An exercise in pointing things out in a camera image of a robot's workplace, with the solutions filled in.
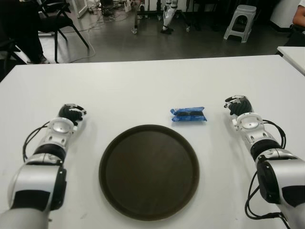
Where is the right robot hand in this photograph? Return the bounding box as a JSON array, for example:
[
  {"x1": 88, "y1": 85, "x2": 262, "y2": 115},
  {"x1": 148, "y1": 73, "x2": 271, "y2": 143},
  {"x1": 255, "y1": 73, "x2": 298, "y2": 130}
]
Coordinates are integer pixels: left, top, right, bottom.
[{"x1": 223, "y1": 94, "x2": 254, "y2": 117}]

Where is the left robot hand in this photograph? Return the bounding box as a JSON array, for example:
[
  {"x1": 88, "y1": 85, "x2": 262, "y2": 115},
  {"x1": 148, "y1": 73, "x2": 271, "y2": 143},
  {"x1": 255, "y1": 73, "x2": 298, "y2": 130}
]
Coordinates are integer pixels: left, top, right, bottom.
[{"x1": 58, "y1": 103, "x2": 88, "y2": 126}]

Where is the blue Oreo cookie packet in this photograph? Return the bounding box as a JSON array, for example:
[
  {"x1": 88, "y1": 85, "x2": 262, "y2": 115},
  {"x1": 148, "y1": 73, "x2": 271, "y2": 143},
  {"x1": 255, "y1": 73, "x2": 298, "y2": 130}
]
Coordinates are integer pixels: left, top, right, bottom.
[{"x1": 170, "y1": 106, "x2": 208, "y2": 123}]

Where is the white side table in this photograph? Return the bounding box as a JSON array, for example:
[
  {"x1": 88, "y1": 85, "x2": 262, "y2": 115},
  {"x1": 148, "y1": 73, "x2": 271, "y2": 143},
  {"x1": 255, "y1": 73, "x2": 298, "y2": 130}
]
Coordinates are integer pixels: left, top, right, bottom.
[{"x1": 277, "y1": 46, "x2": 305, "y2": 77}]

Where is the standing person in black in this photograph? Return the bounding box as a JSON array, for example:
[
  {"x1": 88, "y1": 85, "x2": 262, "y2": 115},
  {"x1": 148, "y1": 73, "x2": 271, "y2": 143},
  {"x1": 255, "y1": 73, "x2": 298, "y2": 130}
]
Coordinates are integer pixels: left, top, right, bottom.
[{"x1": 0, "y1": 0, "x2": 51, "y2": 64}]

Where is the black bag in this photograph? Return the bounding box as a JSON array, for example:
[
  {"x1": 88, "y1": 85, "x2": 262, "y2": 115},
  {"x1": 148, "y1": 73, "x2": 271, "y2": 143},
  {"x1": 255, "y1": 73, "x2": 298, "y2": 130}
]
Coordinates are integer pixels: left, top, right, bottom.
[{"x1": 285, "y1": 23, "x2": 305, "y2": 47}]

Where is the black folding chair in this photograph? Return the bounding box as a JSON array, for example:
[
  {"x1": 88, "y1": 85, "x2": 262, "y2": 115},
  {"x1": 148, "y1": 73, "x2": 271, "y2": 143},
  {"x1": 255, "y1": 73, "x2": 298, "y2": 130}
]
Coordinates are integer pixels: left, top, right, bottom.
[{"x1": 35, "y1": 0, "x2": 91, "y2": 64}]

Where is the grey plastic stool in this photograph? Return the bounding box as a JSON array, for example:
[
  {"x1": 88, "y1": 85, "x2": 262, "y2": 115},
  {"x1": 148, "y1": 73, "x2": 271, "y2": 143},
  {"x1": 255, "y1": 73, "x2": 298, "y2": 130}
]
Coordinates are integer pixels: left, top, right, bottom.
[{"x1": 223, "y1": 4, "x2": 257, "y2": 43}]

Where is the round dark brown tray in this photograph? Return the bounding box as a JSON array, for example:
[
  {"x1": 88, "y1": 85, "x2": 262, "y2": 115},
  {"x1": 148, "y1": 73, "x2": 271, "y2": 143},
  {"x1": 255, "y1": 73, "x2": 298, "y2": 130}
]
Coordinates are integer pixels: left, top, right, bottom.
[{"x1": 99, "y1": 124, "x2": 200, "y2": 220}]

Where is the white framed board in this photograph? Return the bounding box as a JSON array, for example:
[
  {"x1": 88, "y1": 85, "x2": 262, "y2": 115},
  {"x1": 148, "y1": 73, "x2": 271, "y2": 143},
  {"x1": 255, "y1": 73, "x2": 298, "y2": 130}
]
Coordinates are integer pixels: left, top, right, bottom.
[{"x1": 71, "y1": 0, "x2": 88, "y2": 18}]

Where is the seated person in white shirt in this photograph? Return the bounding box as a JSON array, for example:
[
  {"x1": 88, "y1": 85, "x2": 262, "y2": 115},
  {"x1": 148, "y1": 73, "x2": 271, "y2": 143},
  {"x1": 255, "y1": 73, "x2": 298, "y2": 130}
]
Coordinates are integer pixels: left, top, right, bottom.
[{"x1": 292, "y1": 4, "x2": 305, "y2": 26}]

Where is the white humanoid robot leg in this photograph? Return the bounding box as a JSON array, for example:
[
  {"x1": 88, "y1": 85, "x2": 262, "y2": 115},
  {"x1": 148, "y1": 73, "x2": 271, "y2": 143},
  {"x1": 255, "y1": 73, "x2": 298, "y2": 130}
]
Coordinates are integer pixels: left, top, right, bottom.
[{"x1": 160, "y1": 0, "x2": 179, "y2": 34}]

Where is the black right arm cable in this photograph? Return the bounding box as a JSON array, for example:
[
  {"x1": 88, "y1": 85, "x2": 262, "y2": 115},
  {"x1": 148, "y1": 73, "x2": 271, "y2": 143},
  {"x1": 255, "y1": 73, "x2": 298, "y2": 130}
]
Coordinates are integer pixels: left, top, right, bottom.
[{"x1": 245, "y1": 119, "x2": 289, "y2": 219}]

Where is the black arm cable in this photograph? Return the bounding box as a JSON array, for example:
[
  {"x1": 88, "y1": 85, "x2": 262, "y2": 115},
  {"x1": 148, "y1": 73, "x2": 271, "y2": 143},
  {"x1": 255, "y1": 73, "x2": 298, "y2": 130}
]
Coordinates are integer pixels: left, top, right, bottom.
[
  {"x1": 22, "y1": 121, "x2": 52, "y2": 165},
  {"x1": 245, "y1": 119, "x2": 289, "y2": 219}
]

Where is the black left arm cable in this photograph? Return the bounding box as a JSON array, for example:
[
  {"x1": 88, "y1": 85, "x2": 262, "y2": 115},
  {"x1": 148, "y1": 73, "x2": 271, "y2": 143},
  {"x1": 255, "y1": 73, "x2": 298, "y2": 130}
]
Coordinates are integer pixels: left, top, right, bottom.
[{"x1": 22, "y1": 121, "x2": 52, "y2": 165}]

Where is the white floor cable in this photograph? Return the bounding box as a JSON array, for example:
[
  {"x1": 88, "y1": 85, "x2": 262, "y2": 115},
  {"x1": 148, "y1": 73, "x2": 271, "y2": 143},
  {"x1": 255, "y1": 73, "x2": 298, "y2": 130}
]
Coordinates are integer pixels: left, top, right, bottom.
[{"x1": 64, "y1": 14, "x2": 105, "y2": 63}]

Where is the black wheeled metal frame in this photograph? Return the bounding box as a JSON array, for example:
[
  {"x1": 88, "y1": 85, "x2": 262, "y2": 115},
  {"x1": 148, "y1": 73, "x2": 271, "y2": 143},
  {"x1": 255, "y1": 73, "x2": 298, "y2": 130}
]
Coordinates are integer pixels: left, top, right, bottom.
[{"x1": 131, "y1": 0, "x2": 193, "y2": 34}]

